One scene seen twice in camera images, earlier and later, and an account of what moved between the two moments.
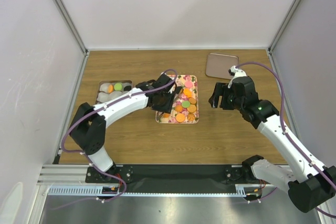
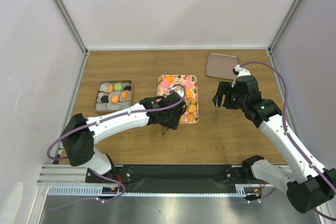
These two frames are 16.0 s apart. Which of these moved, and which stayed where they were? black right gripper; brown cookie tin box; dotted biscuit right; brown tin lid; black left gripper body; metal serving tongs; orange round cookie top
Moved: orange round cookie top; metal serving tongs; black left gripper body
Stayed: black right gripper; brown cookie tin box; brown tin lid; dotted biscuit right
